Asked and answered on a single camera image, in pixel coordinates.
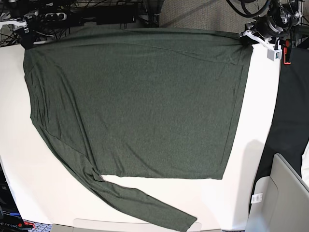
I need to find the black box lower left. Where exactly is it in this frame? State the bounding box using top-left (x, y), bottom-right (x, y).
top-left (0, 167), bottom-right (23, 232)

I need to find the green long-sleeve T-shirt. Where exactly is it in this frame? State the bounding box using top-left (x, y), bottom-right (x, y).
top-left (24, 27), bottom-right (253, 232)

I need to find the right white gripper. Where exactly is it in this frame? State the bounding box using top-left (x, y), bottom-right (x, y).
top-left (0, 17), bottom-right (36, 50)

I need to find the red clamp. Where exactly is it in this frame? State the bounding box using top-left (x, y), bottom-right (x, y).
top-left (283, 39), bottom-right (291, 65)

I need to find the grey plastic bin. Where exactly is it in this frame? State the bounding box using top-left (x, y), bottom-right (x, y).
top-left (245, 153), bottom-right (309, 232)

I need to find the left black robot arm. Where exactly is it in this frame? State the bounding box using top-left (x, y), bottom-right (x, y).
top-left (227, 0), bottom-right (303, 51)

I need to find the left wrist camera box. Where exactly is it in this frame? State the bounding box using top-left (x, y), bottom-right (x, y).
top-left (267, 49), bottom-right (282, 61)

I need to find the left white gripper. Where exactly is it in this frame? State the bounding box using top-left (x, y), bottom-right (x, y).
top-left (238, 21), bottom-right (280, 50)

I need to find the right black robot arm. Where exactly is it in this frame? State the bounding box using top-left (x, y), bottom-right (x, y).
top-left (0, 0), bottom-right (39, 50)

